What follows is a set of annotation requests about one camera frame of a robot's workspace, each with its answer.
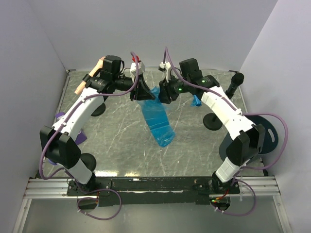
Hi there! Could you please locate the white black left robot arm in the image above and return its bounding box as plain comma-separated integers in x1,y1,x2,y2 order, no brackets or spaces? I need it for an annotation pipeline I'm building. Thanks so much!
39,52,155,195

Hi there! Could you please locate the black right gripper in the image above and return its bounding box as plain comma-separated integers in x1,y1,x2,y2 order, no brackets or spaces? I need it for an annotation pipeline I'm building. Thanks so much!
155,74,190,105

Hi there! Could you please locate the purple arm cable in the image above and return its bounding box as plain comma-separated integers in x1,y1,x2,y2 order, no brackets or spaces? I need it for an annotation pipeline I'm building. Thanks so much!
38,51,140,220
163,46,289,216

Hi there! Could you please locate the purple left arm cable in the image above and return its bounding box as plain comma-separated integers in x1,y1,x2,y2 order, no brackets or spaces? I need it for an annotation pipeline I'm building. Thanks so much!
38,51,140,220

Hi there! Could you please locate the blue detached trash bag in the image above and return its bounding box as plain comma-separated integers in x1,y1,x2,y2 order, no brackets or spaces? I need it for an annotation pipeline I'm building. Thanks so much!
138,87,175,147

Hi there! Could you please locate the black microphone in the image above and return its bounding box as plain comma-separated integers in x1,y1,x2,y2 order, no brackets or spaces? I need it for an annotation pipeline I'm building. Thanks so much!
225,72,244,99

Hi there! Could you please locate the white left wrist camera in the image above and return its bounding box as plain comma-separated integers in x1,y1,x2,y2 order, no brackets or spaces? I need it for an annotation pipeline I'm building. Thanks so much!
130,56,145,82

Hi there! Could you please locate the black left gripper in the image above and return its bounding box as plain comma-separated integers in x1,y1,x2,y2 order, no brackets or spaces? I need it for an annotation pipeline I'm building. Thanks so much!
113,73,156,101

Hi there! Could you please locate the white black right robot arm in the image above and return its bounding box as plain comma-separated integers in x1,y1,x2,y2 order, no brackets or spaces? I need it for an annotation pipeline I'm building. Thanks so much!
158,58,265,193

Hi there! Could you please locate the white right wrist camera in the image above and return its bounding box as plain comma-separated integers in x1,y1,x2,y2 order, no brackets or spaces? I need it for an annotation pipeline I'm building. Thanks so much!
158,61,172,82

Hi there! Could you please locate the beige microphone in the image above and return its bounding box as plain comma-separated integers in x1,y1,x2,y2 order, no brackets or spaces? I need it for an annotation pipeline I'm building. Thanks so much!
74,56,105,95

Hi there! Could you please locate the aluminium rail frame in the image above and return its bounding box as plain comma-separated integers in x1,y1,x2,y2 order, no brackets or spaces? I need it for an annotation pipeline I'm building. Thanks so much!
23,177,280,199

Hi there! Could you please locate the dark blue trash bin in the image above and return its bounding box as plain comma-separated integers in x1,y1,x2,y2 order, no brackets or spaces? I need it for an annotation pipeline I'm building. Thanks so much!
219,115,278,166

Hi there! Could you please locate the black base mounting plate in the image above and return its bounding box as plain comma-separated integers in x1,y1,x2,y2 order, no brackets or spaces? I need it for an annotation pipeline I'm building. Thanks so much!
67,176,240,207

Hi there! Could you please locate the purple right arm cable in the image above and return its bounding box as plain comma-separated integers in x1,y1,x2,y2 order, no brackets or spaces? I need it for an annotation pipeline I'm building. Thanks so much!
163,46,289,216

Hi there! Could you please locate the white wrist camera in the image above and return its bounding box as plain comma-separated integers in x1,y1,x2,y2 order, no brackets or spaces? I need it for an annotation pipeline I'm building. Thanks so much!
158,61,172,82
130,56,145,82

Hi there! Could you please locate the black right mic stand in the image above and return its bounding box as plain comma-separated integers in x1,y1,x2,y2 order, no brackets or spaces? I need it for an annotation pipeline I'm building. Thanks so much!
203,113,223,131

